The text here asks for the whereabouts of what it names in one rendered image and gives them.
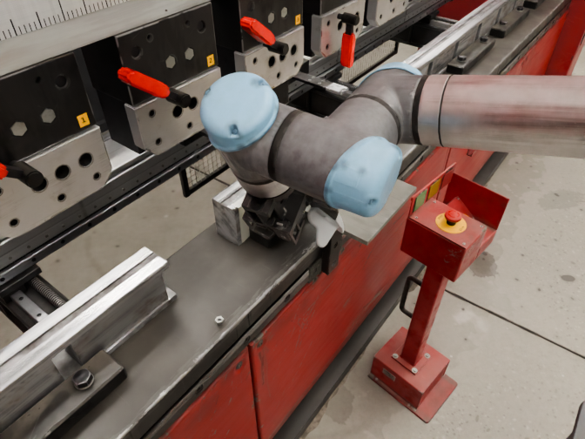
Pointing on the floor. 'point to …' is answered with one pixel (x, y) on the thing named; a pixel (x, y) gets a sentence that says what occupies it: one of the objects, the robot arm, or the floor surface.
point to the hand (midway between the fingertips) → (300, 214)
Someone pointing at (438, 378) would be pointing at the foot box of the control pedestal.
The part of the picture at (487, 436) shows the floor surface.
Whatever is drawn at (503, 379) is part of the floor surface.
